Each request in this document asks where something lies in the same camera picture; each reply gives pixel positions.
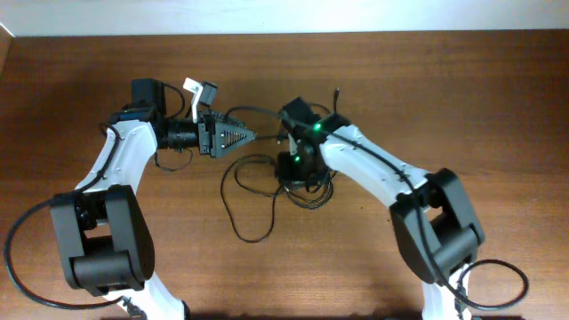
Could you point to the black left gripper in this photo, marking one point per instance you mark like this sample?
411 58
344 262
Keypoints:
213 146

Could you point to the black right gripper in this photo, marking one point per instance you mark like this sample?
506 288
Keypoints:
289 175

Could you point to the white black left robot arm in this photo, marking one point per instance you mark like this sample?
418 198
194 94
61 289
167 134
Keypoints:
104 243

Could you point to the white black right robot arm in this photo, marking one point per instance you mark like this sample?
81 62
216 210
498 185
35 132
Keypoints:
435 225

